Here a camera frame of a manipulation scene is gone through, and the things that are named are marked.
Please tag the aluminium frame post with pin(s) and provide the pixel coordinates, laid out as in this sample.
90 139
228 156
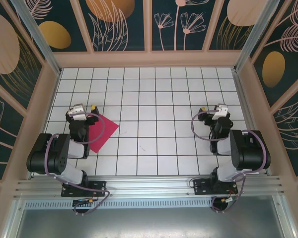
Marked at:
258 32
37 32

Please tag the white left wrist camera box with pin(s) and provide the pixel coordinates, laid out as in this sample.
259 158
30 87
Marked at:
77 111

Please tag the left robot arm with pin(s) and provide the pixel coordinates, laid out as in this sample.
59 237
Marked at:
72 171

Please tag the grey metal sheet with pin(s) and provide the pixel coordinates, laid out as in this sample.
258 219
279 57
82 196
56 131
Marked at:
149 223

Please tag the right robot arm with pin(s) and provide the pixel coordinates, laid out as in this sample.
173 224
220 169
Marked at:
226 171

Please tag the pink paper sheet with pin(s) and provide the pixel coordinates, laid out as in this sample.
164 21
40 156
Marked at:
109 130

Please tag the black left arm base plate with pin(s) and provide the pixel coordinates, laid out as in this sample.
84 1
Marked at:
99 188

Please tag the aluminium mounting rail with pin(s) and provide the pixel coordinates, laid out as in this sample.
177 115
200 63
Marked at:
149 184

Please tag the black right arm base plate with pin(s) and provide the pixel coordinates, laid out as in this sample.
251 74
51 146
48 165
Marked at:
201 188

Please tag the aluminium side rail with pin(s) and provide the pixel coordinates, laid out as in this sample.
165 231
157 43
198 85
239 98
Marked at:
248 109

